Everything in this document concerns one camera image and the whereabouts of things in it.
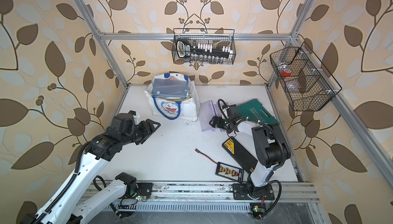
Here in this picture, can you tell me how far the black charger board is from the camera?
2.58 ft

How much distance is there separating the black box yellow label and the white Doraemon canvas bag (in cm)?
28

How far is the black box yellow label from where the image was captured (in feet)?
2.76

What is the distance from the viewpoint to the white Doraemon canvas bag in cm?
87

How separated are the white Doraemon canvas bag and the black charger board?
0.35 metres

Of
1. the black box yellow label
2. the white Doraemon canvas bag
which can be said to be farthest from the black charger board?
the white Doraemon canvas bag

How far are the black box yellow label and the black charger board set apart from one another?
34 mm

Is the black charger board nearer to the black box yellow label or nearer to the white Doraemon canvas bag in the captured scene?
the black box yellow label
